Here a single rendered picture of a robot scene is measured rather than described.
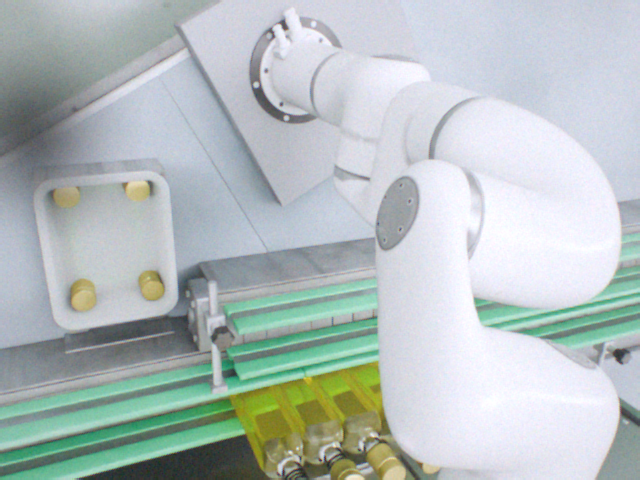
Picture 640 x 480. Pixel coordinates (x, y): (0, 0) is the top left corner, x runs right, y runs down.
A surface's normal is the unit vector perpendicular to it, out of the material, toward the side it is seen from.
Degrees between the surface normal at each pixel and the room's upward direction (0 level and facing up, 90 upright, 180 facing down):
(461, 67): 0
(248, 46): 3
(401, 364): 92
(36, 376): 90
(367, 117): 53
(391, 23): 3
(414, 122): 95
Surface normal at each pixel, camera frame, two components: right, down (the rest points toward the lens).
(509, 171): -0.46, 0.36
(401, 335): -0.87, -0.22
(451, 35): 0.39, 0.35
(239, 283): 0.01, -0.93
